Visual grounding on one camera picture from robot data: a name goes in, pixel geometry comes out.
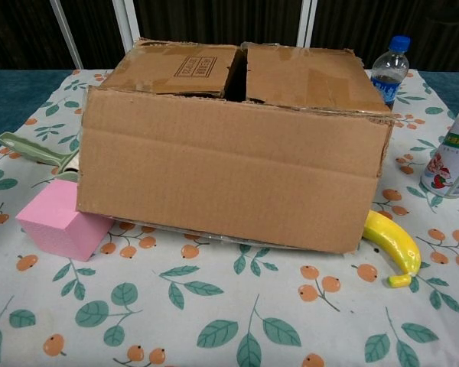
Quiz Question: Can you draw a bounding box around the brown cardboard box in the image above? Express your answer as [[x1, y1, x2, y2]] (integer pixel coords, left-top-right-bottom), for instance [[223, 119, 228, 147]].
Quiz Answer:
[[75, 37, 397, 256]]

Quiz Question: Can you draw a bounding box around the floral orange print tablecloth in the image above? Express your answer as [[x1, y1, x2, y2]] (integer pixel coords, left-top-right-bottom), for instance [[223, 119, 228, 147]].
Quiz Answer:
[[0, 68, 459, 367]]

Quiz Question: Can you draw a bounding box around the yellow toy banana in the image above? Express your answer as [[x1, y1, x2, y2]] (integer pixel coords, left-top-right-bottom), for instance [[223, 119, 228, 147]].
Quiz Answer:
[[362, 209, 422, 288]]

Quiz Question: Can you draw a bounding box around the pink cube block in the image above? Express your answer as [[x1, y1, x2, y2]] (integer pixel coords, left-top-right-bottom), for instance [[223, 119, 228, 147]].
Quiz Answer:
[[15, 180, 116, 263]]

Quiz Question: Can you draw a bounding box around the cola bottle blue cap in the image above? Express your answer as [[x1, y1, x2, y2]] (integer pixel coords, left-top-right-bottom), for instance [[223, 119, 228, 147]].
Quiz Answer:
[[369, 34, 411, 110]]

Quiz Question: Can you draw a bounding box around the white can green label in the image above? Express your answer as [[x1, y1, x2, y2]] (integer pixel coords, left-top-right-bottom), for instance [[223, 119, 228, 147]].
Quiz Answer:
[[420, 109, 459, 200]]

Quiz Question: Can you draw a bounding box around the teal table cover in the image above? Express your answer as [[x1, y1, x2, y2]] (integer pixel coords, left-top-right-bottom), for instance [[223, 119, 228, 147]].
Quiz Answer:
[[0, 68, 459, 161]]

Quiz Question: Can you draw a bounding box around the white frame post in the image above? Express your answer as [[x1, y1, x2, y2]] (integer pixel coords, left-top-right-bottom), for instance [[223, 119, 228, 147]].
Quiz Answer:
[[48, 0, 83, 70], [296, 0, 317, 49], [112, 0, 142, 53]]

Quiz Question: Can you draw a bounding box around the green handled lint roller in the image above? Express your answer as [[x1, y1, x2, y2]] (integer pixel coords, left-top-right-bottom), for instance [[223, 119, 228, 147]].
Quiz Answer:
[[0, 131, 80, 183]]

